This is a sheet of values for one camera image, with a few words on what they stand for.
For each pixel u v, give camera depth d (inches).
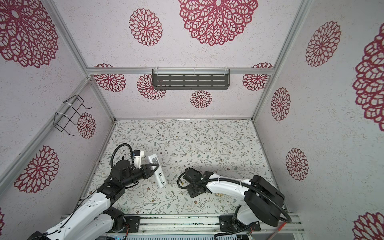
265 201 16.8
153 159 30.3
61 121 28.6
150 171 28.4
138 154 28.5
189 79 38.0
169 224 29.5
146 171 28.0
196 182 25.3
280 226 28.8
